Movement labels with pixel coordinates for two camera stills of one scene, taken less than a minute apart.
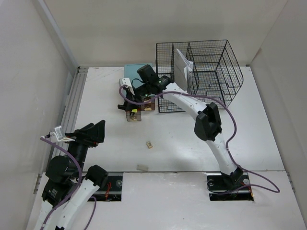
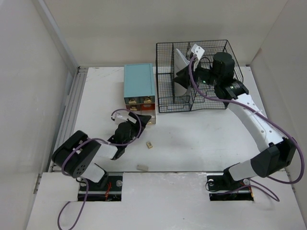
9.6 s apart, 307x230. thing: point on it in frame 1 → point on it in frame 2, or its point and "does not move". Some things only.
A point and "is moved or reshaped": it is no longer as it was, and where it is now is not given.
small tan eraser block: x=149 y=145 does not move
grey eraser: x=142 y=167 does not move
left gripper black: x=97 y=132 → x=144 y=120
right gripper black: x=130 y=106 → x=183 y=77
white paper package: x=183 y=69 does not move
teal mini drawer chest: x=147 y=103 is moved or reshaped
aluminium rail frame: x=69 y=113 does not move
